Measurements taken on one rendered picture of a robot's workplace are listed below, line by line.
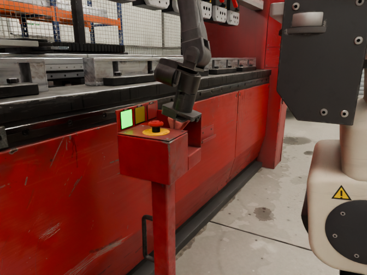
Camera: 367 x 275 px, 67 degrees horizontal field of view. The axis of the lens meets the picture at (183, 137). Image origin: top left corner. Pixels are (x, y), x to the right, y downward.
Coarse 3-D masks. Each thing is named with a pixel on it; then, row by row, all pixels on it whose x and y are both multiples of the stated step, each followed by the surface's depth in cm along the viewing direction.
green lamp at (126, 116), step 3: (123, 111) 73; (126, 111) 74; (129, 111) 75; (123, 114) 73; (126, 114) 74; (129, 114) 75; (123, 117) 73; (126, 117) 74; (129, 117) 75; (123, 120) 73; (126, 120) 74; (129, 120) 76; (123, 123) 73; (126, 123) 74; (129, 123) 76; (123, 126) 74; (126, 126) 75
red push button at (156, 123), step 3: (156, 120) 73; (150, 123) 71; (153, 123) 71; (156, 123) 71; (159, 123) 71; (162, 123) 72; (150, 126) 71; (153, 126) 71; (156, 126) 71; (159, 126) 71; (153, 129) 72; (156, 129) 72; (159, 129) 72; (153, 132) 72; (156, 132) 72
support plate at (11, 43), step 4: (0, 40) 47; (4, 40) 47; (8, 40) 48; (12, 40) 48; (16, 40) 49; (20, 40) 49; (24, 40) 50; (28, 40) 51; (0, 44) 47; (4, 44) 47; (8, 44) 48; (12, 44) 48; (16, 44) 49; (20, 44) 50; (24, 44) 50; (28, 44) 51; (32, 44) 51; (36, 44) 52
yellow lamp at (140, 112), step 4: (136, 108) 78; (140, 108) 79; (144, 108) 81; (136, 112) 78; (140, 112) 80; (144, 112) 82; (136, 116) 78; (140, 116) 80; (144, 116) 82; (136, 120) 78; (140, 120) 80; (144, 120) 82
